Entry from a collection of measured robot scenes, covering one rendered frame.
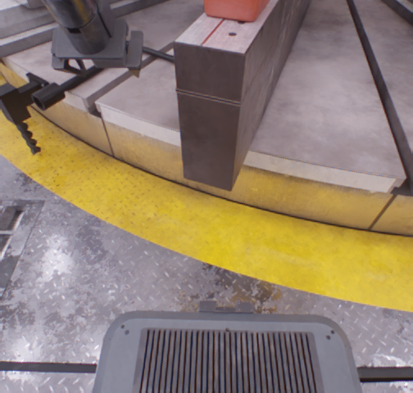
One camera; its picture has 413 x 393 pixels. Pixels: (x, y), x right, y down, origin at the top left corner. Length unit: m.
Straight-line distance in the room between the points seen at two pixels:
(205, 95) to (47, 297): 0.79
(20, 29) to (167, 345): 1.47
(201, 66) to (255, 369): 0.59
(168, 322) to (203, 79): 0.50
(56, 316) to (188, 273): 0.41
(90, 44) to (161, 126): 0.57
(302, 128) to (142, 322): 0.74
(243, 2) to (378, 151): 0.62
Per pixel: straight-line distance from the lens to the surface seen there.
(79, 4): 0.44
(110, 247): 1.11
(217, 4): 0.69
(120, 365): 0.70
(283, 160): 0.94
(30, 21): 1.73
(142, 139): 1.17
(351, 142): 1.05
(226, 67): 0.59
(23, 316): 1.11
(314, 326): 0.73
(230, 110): 0.63
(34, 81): 1.44
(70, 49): 0.52
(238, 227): 1.11
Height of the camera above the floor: 0.93
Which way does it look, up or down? 50 degrees down
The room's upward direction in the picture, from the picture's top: straight up
